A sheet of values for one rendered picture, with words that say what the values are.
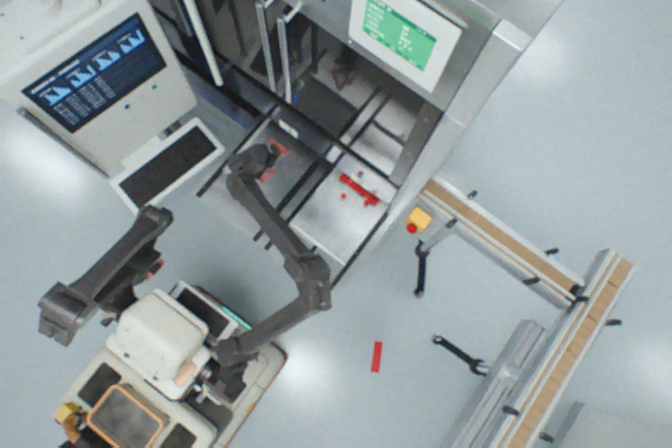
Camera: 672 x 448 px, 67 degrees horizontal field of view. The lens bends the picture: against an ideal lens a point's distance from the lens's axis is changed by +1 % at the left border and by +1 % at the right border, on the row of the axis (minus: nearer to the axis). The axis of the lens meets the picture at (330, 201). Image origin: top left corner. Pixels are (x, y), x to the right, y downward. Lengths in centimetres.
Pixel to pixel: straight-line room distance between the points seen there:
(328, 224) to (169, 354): 81
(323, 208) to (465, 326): 126
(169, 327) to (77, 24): 87
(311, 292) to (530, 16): 77
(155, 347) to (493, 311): 197
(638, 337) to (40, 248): 330
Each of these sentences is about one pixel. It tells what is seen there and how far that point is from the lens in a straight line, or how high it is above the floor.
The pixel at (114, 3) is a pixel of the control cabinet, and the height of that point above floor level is 155.
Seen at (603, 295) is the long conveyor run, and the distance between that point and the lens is 215.
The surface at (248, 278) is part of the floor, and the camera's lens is 283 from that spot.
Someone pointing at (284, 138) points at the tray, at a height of 88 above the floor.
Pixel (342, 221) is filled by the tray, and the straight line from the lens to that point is 196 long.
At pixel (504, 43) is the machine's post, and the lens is 88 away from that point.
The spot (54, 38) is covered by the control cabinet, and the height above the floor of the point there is 155.
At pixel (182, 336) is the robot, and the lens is 147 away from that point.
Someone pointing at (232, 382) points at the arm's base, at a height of 123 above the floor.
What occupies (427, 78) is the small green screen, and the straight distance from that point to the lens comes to 104.
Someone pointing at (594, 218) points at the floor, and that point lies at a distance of 329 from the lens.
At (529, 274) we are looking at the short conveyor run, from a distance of 203.
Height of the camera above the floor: 279
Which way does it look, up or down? 75 degrees down
